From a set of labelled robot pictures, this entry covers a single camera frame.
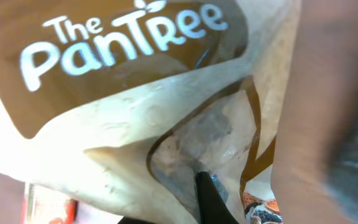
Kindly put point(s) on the red spaghetti packet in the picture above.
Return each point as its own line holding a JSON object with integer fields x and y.
{"x": 46, "y": 206}

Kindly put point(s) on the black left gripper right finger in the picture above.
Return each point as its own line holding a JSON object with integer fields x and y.
{"x": 212, "y": 208}

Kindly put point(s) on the white brown snack bag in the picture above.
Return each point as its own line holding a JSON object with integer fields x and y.
{"x": 120, "y": 103}

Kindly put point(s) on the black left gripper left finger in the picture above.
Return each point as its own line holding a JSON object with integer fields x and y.
{"x": 127, "y": 220}

